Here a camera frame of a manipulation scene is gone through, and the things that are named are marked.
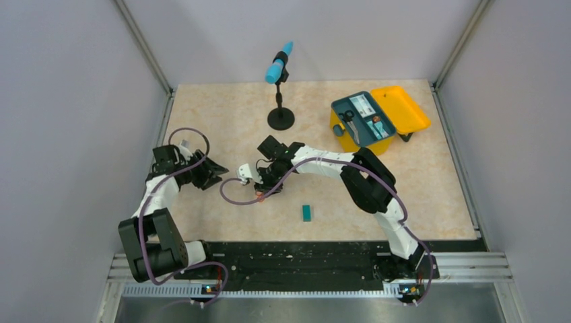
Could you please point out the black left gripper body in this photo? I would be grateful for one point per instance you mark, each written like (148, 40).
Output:
(200, 175)

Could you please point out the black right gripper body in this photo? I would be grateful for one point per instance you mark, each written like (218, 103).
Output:
(270, 177)

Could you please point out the teal divided tray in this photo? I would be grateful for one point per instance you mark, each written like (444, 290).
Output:
(367, 135)

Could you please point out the white teal label packet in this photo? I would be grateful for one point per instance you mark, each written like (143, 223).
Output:
(362, 105)

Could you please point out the yellow medicine kit box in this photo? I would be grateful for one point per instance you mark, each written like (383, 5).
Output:
(403, 111)

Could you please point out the small orange scissors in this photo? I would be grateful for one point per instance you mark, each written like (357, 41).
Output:
(260, 196)

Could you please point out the black handled bandage shears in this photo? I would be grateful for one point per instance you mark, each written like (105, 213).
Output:
(348, 117)

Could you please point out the teal sachet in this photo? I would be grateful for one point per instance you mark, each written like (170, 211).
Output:
(381, 133)

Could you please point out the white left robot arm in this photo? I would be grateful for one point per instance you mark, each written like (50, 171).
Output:
(151, 241)

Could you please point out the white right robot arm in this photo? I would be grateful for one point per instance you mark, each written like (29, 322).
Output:
(368, 181)

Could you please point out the blue microphone on stand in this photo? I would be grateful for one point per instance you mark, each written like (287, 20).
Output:
(280, 118)

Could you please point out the teal rectangular block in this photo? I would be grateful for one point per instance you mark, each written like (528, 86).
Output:
(306, 213)

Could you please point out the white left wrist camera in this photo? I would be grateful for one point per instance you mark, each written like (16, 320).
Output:
(184, 148)

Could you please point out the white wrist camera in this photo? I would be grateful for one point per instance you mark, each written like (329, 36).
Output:
(184, 148)
(244, 174)

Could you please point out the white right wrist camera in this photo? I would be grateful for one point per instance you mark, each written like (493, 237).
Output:
(244, 174)

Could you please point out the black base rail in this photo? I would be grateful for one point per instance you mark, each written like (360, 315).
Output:
(314, 266)

